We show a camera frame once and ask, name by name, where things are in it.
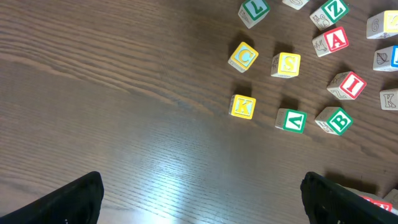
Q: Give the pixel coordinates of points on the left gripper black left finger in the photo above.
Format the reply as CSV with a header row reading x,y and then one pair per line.
x,y
77,202

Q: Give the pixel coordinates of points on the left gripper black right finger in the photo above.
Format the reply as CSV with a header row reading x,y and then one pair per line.
x,y
327,202

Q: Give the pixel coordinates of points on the green B wooden block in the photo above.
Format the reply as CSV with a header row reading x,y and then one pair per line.
x,y
334,120

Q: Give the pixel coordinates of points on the green V wooden block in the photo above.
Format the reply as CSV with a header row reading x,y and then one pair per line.
x,y
291,120

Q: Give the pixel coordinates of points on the red I wooden block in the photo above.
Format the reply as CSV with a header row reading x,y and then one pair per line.
x,y
346,86

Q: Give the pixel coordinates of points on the yellow Q wooden block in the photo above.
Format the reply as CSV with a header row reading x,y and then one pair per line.
x,y
389,99

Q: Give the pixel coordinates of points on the yellow K wooden block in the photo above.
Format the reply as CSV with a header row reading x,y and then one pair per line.
x,y
242,106

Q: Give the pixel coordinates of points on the yellow S wooden block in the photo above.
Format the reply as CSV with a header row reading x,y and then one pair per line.
x,y
285,65

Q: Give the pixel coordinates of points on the blue L wooden block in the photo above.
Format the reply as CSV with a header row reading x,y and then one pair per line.
x,y
385,60

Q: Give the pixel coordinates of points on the red A wooden block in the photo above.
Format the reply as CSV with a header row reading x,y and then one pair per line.
x,y
331,41

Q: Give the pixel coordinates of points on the yellow C wooden block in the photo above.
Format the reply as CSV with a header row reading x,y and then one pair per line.
x,y
243,57

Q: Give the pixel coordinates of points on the yellow 6 wooden block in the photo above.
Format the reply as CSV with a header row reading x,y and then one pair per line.
x,y
382,25

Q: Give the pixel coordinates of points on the green Z wooden block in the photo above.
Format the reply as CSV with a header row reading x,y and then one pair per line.
x,y
329,13

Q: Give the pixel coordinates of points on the green J wooden block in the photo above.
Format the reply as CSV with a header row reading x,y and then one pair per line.
x,y
295,4

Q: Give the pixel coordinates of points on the green 7 wooden block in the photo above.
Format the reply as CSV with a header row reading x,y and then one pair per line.
x,y
252,12

